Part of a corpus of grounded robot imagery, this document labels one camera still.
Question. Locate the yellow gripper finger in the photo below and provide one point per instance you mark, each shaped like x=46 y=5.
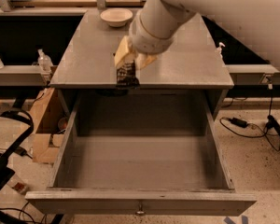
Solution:
x=143 y=60
x=125 y=52

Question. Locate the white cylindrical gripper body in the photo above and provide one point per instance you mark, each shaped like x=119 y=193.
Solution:
x=145 y=40

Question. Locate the dark rxbar chocolate wrapper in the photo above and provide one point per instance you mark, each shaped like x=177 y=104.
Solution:
x=126 y=76

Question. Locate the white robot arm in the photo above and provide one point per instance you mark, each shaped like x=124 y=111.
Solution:
x=255 y=23

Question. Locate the grey cabinet with top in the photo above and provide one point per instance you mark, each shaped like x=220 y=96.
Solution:
x=192 y=61

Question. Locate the open grey top drawer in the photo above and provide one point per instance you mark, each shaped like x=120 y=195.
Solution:
x=155 y=148

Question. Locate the metal drawer knob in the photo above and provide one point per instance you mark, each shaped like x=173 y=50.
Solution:
x=140 y=212

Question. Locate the white ceramic bowl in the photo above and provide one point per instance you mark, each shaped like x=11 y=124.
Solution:
x=116 y=17

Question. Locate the clear pump bottle left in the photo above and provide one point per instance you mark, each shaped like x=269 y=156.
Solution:
x=44 y=61

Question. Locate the cardboard box on floor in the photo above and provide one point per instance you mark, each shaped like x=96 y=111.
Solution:
x=46 y=112

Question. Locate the grey shelf rail right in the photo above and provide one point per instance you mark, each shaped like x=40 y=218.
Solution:
x=254 y=74

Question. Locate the grey shelf rail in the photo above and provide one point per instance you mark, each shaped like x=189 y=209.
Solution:
x=254 y=74
x=24 y=75

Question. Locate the grey shelf rail left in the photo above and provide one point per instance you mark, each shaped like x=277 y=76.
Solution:
x=24 y=75

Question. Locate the black power adapter with cable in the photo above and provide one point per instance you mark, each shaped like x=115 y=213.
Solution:
x=244 y=124

